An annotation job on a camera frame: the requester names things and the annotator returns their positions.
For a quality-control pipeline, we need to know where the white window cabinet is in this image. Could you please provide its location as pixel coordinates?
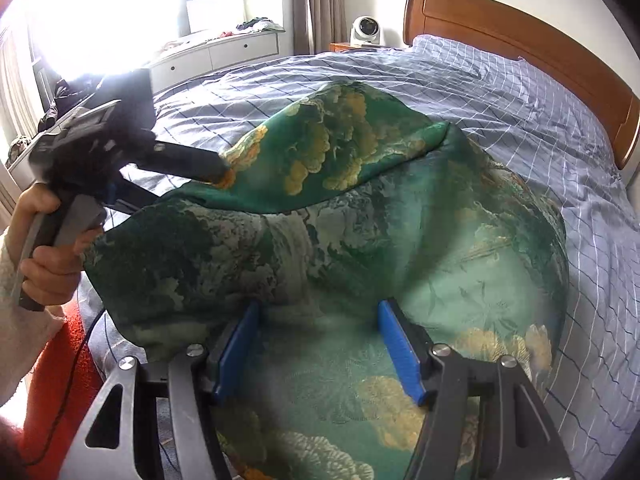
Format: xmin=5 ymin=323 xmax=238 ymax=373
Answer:
xmin=4 ymin=27 xmax=281 ymax=191

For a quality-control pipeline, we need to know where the person's left hand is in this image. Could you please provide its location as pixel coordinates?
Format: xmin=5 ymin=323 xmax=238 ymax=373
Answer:
xmin=6 ymin=183 xmax=103 ymax=307

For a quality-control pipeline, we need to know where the wooden headboard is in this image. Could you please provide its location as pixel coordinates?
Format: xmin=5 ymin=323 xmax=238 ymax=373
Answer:
xmin=404 ymin=0 xmax=639 ymax=169

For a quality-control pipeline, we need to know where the wooden nightstand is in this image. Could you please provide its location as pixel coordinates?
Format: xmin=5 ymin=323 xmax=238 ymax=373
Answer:
xmin=329 ymin=42 xmax=374 ymax=53

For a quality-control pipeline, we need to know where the beige curtain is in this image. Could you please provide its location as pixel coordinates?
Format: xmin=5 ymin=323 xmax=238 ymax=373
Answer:
xmin=292 ymin=0 xmax=347 ymax=55

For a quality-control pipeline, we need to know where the green brocade jacket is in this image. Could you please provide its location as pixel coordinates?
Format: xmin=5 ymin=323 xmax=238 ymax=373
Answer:
xmin=85 ymin=81 xmax=568 ymax=479

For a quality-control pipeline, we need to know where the blue checked bed cover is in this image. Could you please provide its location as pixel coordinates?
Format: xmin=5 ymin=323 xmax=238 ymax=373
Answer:
xmin=74 ymin=34 xmax=640 ymax=480

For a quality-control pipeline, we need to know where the black cable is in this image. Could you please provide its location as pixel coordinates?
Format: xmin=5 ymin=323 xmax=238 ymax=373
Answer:
xmin=19 ymin=309 xmax=109 ymax=466

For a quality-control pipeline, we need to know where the cream sleeve left forearm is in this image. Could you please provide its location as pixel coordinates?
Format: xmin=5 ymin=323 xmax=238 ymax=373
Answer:
xmin=0 ymin=233 xmax=65 ymax=404

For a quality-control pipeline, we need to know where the orange red clothing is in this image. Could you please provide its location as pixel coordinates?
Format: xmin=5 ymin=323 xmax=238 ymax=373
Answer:
xmin=1 ymin=300 xmax=102 ymax=479

